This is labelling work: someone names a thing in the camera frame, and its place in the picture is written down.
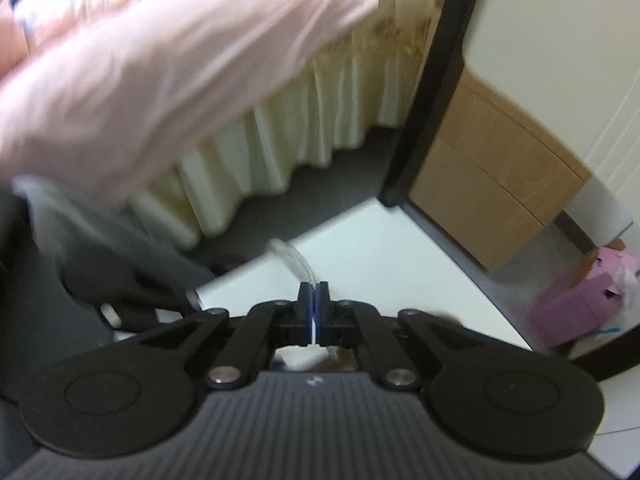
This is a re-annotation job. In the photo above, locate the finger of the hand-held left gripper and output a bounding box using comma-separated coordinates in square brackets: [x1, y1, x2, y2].
[144, 281, 202, 314]

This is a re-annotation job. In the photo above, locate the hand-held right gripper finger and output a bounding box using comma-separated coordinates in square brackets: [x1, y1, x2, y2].
[315, 281, 484, 391]
[139, 281, 316, 391]

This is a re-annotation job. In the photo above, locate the white and brown sneaker shoe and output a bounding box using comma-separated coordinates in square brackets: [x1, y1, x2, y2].
[272, 344, 362, 374]

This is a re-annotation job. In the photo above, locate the white shoelace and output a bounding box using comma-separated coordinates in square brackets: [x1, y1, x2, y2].
[269, 238, 321, 347]

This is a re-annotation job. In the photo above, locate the pink blanket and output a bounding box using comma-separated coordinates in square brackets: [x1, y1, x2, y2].
[0, 0, 452, 207]

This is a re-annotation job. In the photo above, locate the wooden bedside drawer cabinet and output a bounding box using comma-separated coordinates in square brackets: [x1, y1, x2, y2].
[407, 67, 594, 274]

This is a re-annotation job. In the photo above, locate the pink cardboard box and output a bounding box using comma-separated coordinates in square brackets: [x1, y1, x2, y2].
[527, 244, 640, 349]

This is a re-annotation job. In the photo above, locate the pastel plush pillow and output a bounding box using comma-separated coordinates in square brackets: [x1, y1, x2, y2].
[0, 0, 147, 57]

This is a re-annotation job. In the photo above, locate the white chair with black frame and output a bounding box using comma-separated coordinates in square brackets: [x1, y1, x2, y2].
[194, 0, 640, 361]

